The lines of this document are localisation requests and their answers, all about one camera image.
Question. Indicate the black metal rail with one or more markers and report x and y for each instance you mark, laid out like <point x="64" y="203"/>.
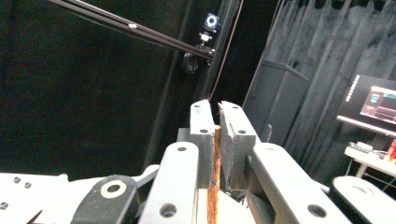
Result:
<point x="130" y="25"/>

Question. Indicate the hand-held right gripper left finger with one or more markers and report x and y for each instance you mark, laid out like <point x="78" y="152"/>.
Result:
<point x="204" y="155"/>

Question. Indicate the black stand pole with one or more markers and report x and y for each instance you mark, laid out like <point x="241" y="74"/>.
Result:
<point x="222" y="37"/>

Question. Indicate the camera on mount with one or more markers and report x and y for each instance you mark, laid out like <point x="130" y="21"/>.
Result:
<point x="212" y="21"/>

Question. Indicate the red can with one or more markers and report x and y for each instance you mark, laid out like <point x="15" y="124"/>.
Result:
<point x="392" y="152"/>

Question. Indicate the dark cabinet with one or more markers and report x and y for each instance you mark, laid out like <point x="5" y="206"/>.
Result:
<point x="277" y="99"/>

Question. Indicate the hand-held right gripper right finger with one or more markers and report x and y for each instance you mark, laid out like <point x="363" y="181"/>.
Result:
<point x="236" y="149"/>

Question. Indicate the white desk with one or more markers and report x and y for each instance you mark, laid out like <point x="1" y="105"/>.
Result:
<point x="367" y="158"/>

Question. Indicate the brown wooden chopstick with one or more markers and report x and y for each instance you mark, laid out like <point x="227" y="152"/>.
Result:
<point x="214" y="199"/>

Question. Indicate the computer monitor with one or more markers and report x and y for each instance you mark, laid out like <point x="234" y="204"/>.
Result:
<point x="373" y="102"/>

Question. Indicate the grey curtain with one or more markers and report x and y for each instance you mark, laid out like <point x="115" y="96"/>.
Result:
<point x="327" y="46"/>

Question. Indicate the small white object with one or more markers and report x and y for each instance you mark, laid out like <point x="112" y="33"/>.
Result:
<point x="361" y="146"/>

